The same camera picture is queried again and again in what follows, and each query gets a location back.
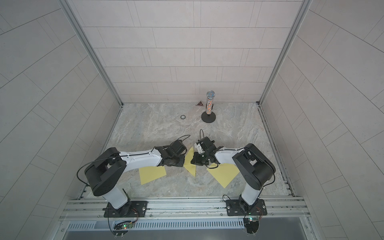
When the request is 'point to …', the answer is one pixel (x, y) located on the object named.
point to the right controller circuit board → (251, 224)
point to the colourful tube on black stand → (209, 117)
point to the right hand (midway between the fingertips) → (191, 162)
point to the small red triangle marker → (200, 104)
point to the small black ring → (183, 116)
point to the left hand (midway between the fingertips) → (184, 161)
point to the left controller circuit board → (121, 228)
